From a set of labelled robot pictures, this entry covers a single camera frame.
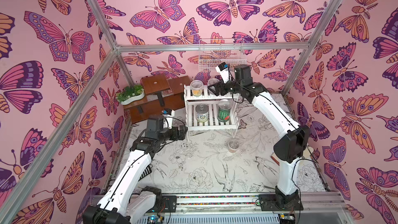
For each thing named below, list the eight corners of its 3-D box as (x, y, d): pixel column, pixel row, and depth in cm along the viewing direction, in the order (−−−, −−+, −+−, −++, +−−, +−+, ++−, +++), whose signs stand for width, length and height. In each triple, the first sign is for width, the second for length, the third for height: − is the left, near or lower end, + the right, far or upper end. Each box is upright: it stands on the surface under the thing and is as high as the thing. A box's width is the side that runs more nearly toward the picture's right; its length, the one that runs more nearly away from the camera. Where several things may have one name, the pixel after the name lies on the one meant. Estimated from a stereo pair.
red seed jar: (228, 153, 92) (229, 149, 87) (227, 143, 96) (228, 139, 91) (238, 153, 92) (240, 148, 87) (237, 143, 95) (238, 139, 91)
